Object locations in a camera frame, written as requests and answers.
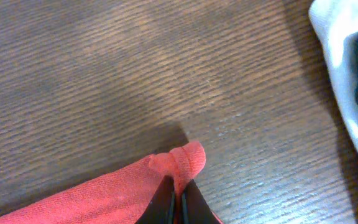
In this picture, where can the white garment under pile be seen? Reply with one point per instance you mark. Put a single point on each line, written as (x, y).
(336, 25)

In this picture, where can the red orange t-shirt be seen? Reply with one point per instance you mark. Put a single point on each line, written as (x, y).
(118, 197)

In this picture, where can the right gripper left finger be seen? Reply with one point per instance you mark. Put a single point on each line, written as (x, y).
(161, 208)

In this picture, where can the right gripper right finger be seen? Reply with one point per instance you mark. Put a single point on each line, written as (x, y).
(194, 208)

